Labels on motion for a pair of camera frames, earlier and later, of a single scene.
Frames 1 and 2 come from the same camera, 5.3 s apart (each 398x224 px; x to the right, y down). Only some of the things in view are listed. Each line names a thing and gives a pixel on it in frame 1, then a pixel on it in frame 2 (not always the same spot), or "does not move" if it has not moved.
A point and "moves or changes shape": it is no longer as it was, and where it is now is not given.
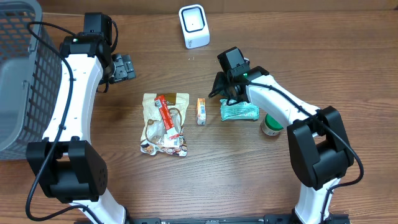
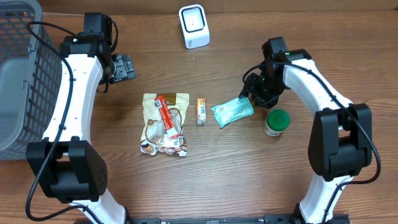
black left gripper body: x=123 y=69 does not move
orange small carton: x=201 y=111 does not move
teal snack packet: x=240 y=110 moves or changes shape
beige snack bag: x=163 y=129 does not move
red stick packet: x=165 y=111 does not move
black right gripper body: x=219 y=86 to x=255 y=87
